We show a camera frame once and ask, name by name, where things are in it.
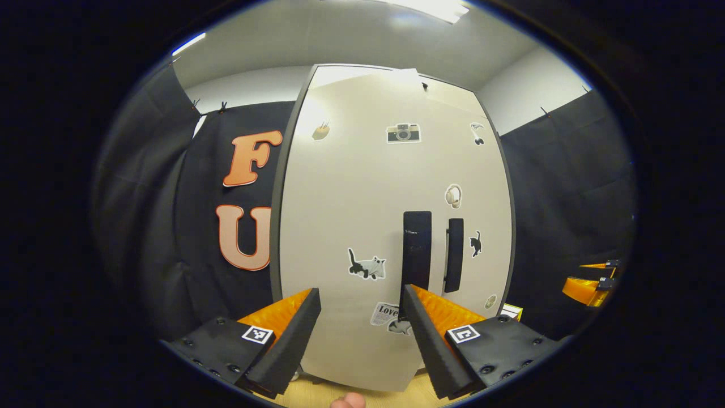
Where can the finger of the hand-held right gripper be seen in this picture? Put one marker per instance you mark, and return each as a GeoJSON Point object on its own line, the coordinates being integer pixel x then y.
{"type": "Point", "coordinates": [612, 263]}
{"type": "Point", "coordinates": [583, 289]}

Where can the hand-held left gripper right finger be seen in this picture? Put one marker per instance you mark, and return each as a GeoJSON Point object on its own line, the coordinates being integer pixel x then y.
{"type": "Point", "coordinates": [430, 351]}

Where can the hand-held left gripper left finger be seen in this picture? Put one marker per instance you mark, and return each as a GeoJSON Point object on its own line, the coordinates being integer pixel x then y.
{"type": "Point", "coordinates": [289, 345]}

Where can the white shoe cabinet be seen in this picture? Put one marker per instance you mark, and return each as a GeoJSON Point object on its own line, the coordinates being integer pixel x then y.
{"type": "Point", "coordinates": [276, 243]}

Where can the white shoe cabinet door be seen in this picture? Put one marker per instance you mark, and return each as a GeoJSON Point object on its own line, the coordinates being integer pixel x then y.
{"type": "Point", "coordinates": [484, 198]}
{"type": "Point", "coordinates": [340, 215]}

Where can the small yellow white box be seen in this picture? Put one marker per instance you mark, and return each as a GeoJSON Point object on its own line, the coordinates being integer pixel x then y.
{"type": "Point", "coordinates": [511, 310]}

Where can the black backdrop cloth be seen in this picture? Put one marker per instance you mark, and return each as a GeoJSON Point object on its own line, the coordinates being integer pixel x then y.
{"type": "Point", "coordinates": [566, 198]}
{"type": "Point", "coordinates": [141, 226]}

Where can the ceiling light panel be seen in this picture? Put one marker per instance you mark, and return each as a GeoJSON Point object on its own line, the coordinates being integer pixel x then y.
{"type": "Point", "coordinates": [188, 43]}
{"type": "Point", "coordinates": [430, 8]}

